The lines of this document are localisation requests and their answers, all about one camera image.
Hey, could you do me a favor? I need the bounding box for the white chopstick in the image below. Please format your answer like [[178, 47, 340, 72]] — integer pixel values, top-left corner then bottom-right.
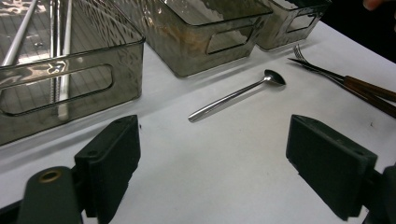
[[1, 0, 39, 67]]

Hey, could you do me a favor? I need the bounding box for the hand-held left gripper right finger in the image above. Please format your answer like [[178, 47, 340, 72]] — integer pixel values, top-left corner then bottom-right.
[[285, 113, 378, 222]]

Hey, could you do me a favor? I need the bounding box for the knife with wooden handle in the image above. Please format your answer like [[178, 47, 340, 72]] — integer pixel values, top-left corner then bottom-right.
[[288, 57, 396, 119]]

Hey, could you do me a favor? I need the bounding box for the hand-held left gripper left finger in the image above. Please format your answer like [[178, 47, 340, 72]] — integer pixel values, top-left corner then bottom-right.
[[74, 114, 142, 224]]

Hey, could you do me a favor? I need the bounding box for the fork with wooden handle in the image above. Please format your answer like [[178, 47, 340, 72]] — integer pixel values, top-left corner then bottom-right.
[[293, 44, 396, 103]]

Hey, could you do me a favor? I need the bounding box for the metal spoon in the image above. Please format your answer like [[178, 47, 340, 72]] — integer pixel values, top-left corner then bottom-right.
[[187, 68, 287, 123]]

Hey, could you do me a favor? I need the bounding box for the smoky transparent plastic bin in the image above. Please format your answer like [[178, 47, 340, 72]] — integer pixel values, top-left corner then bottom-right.
[[0, 0, 147, 147], [115, 0, 275, 78], [255, 0, 332, 52]]

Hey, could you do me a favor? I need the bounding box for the metal chopstick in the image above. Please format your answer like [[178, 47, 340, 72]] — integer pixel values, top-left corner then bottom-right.
[[54, 0, 62, 105], [49, 0, 56, 105]]

